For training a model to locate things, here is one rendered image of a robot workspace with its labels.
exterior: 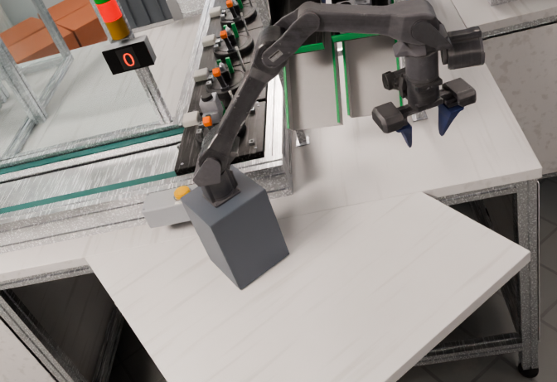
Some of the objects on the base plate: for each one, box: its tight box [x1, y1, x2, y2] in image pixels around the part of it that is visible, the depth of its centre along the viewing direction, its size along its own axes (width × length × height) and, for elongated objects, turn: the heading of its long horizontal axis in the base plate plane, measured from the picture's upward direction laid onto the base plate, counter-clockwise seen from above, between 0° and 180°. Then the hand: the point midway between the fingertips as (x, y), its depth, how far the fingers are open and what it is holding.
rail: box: [0, 154, 293, 254], centre depth 157 cm, size 6×89×11 cm, turn 108°
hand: (424, 126), depth 114 cm, fingers open, 6 cm apart
